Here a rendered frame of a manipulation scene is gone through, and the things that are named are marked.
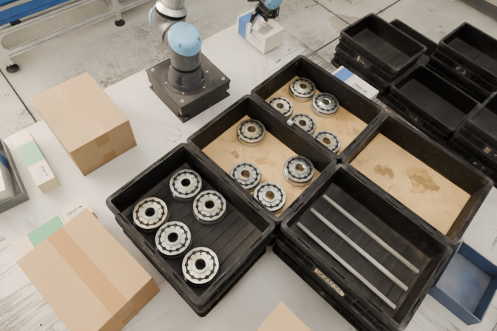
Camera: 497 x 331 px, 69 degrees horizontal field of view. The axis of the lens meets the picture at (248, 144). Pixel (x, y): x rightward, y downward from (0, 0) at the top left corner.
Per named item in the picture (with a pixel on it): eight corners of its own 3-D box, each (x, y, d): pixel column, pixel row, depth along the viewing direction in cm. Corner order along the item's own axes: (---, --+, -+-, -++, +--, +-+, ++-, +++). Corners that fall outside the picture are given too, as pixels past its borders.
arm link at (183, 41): (179, 75, 135) (177, 47, 124) (163, 52, 141) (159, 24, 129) (207, 64, 140) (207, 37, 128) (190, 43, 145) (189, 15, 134)
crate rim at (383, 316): (276, 227, 104) (278, 224, 102) (337, 165, 117) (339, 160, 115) (398, 335, 90) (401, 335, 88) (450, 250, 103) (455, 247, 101)
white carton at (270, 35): (236, 32, 179) (237, 16, 172) (254, 22, 184) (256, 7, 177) (263, 54, 172) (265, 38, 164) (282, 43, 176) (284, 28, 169)
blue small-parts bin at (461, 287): (467, 326, 112) (481, 322, 106) (424, 290, 117) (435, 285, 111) (492, 278, 121) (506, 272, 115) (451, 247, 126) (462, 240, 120)
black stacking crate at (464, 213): (330, 179, 125) (339, 162, 116) (376, 131, 138) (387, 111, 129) (433, 259, 112) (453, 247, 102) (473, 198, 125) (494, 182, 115)
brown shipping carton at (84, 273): (39, 277, 111) (15, 261, 98) (100, 227, 121) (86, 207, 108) (99, 352, 101) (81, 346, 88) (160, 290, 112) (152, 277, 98)
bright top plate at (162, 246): (149, 236, 105) (148, 235, 104) (177, 215, 109) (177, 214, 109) (168, 263, 101) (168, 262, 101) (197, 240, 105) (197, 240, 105)
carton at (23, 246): (28, 265, 113) (19, 259, 108) (19, 250, 115) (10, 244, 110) (98, 218, 123) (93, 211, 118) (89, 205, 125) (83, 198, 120)
